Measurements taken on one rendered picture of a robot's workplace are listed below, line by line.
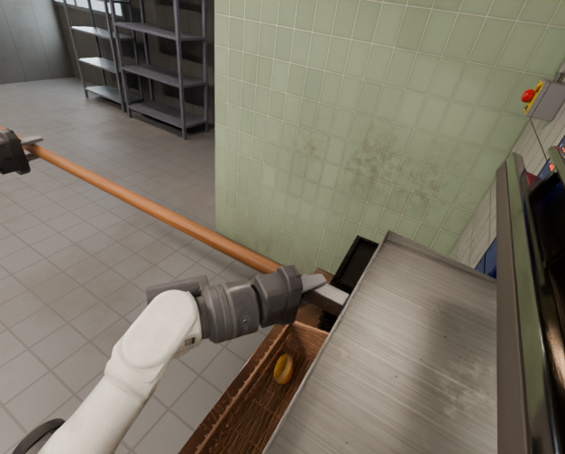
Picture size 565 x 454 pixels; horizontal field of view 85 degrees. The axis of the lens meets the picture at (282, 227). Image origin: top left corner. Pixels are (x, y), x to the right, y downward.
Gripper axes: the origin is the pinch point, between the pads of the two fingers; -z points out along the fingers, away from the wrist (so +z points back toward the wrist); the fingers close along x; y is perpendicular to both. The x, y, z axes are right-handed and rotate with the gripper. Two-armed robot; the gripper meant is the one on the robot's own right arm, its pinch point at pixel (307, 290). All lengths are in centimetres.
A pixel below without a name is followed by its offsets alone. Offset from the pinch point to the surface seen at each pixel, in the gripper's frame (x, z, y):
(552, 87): 31, -88, 24
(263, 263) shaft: 1.1, 5.7, 7.6
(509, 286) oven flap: 21.9, -6.1, -22.1
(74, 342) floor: -120, 68, 96
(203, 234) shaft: 0.8, 14.3, 19.4
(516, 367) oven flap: 22.1, 2.0, -28.0
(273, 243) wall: -103, -59, 127
